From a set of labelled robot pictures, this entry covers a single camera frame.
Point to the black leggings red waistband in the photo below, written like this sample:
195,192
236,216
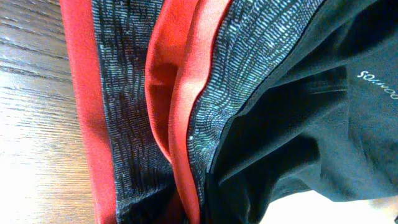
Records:
206,111

